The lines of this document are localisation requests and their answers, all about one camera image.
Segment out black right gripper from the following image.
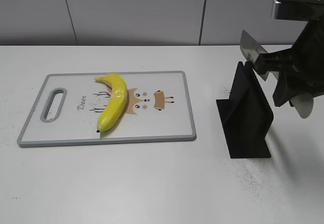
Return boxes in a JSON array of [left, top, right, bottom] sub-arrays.
[[254, 19, 323, 107]]

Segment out knife with white handle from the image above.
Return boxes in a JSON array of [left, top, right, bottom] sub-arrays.
[[239, 30, 314, 119]]

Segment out yellow plastic banana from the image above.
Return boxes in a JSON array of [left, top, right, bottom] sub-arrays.
[[95, 74, 128, 132]]

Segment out black knife stand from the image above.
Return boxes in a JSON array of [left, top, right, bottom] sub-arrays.
[[216, 61, 273, 159]]

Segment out white grey-rimmed cutting board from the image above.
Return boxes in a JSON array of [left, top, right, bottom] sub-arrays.
[[17, 71, 196, 147]]

